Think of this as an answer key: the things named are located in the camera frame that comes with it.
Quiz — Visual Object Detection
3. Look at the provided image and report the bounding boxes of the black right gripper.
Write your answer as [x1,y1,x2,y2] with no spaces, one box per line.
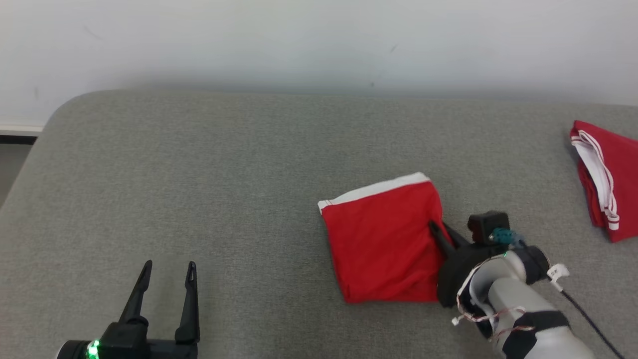
[428,221,506,306]

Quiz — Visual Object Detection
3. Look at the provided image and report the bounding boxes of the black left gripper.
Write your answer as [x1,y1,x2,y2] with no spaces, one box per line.
[57,260,200,359]

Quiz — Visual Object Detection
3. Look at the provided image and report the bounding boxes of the red shorts with white stripes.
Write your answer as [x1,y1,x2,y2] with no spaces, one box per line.
[318,172,454,305]

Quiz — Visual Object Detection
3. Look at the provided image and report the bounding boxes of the red numbered basketball jersey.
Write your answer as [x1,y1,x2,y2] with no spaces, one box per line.
[570,120,638,243]

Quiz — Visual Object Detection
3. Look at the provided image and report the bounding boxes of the black cable with teal plug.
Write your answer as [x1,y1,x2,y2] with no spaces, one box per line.
[489,228,626,359]

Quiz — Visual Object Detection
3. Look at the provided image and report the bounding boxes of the thin red white wires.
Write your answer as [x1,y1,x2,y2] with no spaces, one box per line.
[451,305,529,342]

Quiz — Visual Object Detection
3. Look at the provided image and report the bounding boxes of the white cable tie tag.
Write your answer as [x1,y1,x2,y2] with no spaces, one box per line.
[547,264,570,292]

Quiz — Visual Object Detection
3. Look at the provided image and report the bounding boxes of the white wall baseboard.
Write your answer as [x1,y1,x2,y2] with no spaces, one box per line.
[0,122,45,137]

